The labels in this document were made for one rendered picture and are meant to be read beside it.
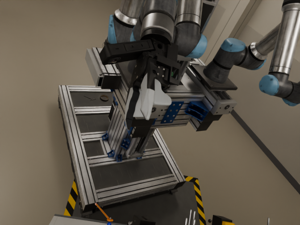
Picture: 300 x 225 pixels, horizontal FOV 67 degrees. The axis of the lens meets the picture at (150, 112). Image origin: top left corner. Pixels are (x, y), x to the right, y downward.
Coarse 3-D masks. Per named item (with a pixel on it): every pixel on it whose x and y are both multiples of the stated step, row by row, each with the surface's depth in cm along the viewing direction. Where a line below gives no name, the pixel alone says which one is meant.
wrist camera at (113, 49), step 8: (144, 40) 48; (104, 48) 43; (112, 48) 44; (120, 48) 44; (128, 48) 45; (136, 48) 46; (144, 48) 47; (152, 48) 48; (104, 56) 44; (112, 56) 44; (120, 56) 45; (128, 56) 47; (136, 56) 49; (104, 64) 46
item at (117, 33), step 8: (128, 0) 84; (136, 0) 83; (144, 0) 85; (120, 8) 88; (128, 8) 85; (136, 8) 86; (112, 16) 91; (120, 16) 88; (128, 16) 87; (136, 16) 88; (112, 24) 89; (120, 24) 89; (128, 24) 88; (112, 32) 90; (120, 32) 91; (128, 32) 91; (112, 40) 93; (120, 40) 93; (128, 40) 93
